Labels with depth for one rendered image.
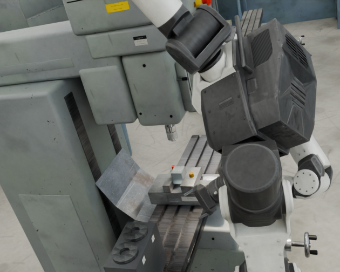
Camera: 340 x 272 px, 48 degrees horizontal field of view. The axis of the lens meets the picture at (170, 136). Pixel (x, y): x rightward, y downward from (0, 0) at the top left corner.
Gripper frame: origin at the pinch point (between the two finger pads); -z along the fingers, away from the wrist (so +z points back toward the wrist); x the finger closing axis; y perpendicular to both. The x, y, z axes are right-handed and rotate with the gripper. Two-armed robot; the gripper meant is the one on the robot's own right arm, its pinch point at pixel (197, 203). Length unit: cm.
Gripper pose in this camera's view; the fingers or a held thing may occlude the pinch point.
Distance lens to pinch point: 154.4
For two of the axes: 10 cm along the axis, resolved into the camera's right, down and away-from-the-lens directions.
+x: -5.2, -8.4, 1.6
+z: 6.2, -5.1, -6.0
